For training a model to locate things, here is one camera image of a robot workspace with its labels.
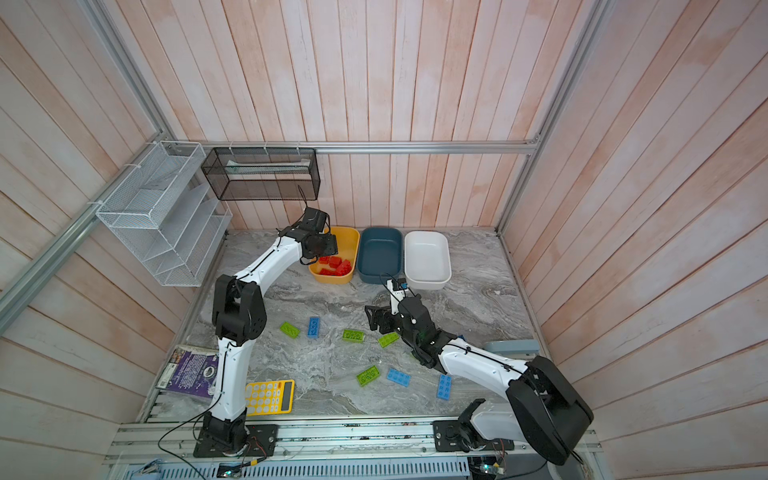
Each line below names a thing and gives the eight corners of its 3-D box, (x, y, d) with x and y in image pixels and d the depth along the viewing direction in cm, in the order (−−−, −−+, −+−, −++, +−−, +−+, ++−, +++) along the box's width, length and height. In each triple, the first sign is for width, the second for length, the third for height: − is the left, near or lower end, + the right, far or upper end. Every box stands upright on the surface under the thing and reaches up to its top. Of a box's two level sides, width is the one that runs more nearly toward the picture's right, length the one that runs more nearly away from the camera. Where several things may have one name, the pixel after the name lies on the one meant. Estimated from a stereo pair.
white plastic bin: (405, 290, 104) (406, 280, 99) (401, 242, 119) (402, 231, 114) (453, 290, 104) (457, 280, 99) (443, 242, 119) (446, 231, 114)
